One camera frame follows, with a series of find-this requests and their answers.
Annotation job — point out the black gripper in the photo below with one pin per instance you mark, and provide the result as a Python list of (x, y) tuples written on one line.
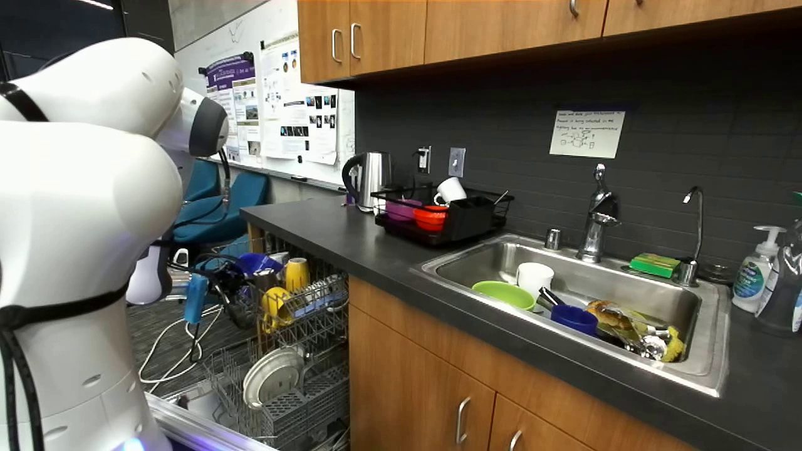
[(225, 281)]

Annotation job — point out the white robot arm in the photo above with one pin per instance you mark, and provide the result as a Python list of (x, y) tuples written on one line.
[(76, 216)]

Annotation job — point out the blue bowl in dishwasher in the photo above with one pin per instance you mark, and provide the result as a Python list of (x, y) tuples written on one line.
[(259, 263)]

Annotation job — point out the stainless dishwasher door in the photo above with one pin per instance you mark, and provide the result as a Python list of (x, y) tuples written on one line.
[(189, 421)]

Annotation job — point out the black dish drying rack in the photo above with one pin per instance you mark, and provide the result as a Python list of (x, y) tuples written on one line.
[(467, 220)]

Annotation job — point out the yellow plastic cup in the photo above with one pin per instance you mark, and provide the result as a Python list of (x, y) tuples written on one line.
[(297, 275)]

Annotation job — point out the white plate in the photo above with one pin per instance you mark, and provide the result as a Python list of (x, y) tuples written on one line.
[(268, 377)]

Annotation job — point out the wooden base cabinet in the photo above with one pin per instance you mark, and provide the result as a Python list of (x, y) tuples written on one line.
[(402, 384)]

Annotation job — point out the purple container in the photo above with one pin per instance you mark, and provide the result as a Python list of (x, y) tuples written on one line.
[(398, 211)]

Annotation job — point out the purple header poster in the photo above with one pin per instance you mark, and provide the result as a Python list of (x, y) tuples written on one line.
[(238, 103)]

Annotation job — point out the red bowl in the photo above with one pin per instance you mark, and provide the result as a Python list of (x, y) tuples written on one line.
[(432, 220)]

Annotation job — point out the white printed poster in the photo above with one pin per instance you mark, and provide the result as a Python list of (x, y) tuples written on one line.
[(297, 101)]

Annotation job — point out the white mug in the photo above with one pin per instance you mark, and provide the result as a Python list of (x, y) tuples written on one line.
[(450, 191)]

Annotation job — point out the green plastic bowl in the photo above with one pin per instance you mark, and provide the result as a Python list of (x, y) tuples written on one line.
[(502, 295)]

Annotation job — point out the white cup in sink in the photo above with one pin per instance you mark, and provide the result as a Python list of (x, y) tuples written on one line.
[(534, 277)]

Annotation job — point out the small chrome sink knob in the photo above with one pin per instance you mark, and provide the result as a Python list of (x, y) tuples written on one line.
[(552, 238)]

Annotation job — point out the blue bowl in sink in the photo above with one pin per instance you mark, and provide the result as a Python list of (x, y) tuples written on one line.
[(575, 320)]

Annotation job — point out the chrome kitchen faucet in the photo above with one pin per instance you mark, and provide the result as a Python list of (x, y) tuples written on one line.
[(595, 228)]

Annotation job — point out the dirty brown pan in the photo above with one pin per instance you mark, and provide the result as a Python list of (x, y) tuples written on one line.
[(620, 322)]

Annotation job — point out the white paper notice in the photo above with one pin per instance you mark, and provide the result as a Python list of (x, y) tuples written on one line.
[(587, 134)]

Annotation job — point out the green sponge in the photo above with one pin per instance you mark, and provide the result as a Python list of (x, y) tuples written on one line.
[(655, 267)]

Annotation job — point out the stainless steel sink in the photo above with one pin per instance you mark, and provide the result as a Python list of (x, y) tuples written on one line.
[(668, 362)]

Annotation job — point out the yellow item in sink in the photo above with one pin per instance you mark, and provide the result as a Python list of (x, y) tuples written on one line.
[(671, 344)]

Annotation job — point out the thin chrome water tap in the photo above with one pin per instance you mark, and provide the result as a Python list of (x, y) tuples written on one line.
[(698, 228)]

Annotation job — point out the white pump soap bottle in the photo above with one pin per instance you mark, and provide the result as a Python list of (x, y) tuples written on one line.
[(755, 283)]

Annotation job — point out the dark dish soap bottle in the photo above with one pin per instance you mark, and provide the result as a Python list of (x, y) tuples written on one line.
[(787, 278)]

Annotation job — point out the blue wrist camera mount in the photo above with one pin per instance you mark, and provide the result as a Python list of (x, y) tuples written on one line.
[(194, 300)]

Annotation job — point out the wall power outlet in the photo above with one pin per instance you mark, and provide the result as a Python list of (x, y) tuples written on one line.
[(425, 158)]

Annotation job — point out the white wall board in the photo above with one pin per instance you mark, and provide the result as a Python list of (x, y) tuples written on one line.
[(191, 58)]

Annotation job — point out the wall light switch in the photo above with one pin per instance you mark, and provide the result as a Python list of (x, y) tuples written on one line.
[(457, 162)]

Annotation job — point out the wooden wall cabinet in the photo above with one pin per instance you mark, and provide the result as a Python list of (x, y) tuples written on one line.
[(502, 28)]

